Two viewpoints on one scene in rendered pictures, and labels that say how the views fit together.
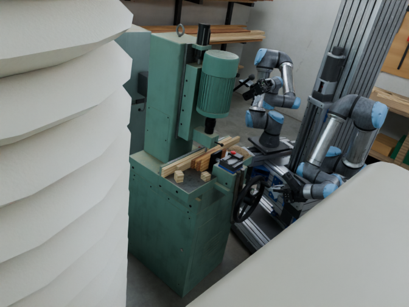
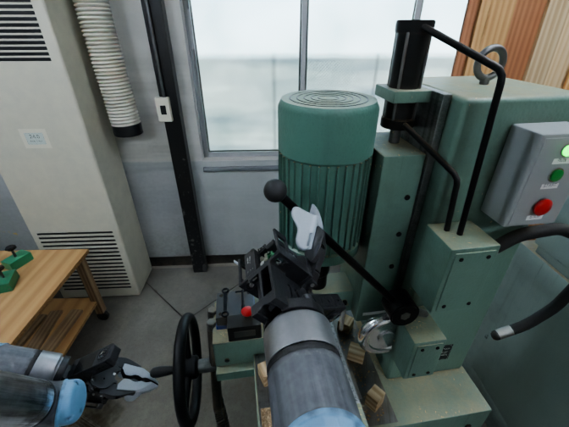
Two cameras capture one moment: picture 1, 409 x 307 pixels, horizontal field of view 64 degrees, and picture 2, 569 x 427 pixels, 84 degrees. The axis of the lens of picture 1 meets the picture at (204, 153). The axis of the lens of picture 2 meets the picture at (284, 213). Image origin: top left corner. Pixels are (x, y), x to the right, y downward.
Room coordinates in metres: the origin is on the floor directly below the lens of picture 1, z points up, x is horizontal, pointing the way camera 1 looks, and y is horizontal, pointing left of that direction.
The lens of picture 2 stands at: (2.00, -0.45, 1.62)
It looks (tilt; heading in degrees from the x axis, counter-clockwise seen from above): 31 degrees down; 137
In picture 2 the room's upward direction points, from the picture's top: straight up
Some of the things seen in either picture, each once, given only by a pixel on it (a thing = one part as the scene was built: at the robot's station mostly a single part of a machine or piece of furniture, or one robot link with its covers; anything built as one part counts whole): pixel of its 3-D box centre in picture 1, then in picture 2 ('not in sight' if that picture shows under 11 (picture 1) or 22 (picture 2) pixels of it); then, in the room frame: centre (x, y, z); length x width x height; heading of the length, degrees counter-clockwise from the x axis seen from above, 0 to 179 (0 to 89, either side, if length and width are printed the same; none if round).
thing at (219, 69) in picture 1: (216, 84); (323, 179); (1.64, 0.00, 1.35); 0.18 x 0.18 x 0.31
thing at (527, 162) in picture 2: not in sight; (534, 175); (1.94, 0.18, 1.40); 0.10 x 0.06 x 0.16; 55
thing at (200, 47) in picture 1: (201, 41); (407, 77); (1.72, 0.11, 1.54); 0.08 x 0.08 x 0.17; 55
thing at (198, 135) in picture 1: (205, 137); (323, 296); (1.65, 0.01, 1.03); 0.14 x 0.07 x 0.09; 55
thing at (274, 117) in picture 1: (273, 122); not in sight; (2.16, -0.45, 0.98); 0.13 x 0.12 x 0.14; 94
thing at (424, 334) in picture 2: not in sight; (414, 342); (1.87, 0.06, 1.02); 0.09 x 0.07 x 0.12; 145
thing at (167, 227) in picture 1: (179, 218); not in sight; (1.71, 0.10, 0.36); 0.58 x 0.45 x 0.71; 55
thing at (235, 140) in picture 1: (210, 152); not in sight; (1.69, -0.04, 0.92); 0.58 x 0.02 x 0.04; 145
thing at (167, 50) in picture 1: (172, 100); (434, 242); (1.80, 0.24, 1.16); 0.22 x 0.22 x 0.72; 55
